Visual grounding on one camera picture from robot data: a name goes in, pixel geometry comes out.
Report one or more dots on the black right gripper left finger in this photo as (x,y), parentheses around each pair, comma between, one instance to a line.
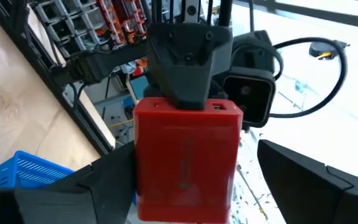
(89,199)

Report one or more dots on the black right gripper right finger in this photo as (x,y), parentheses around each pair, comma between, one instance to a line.
(315,196)

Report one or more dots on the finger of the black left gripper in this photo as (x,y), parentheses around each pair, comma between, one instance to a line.
(186,68)

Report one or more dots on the blue plastic slotted basket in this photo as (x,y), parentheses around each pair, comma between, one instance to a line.
(26,171)

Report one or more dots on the large red charger block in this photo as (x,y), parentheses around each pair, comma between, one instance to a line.
(185,161)

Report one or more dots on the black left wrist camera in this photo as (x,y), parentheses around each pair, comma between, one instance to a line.
(249,93)

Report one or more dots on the black aluminium table frame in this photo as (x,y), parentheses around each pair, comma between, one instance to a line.
(87,124)

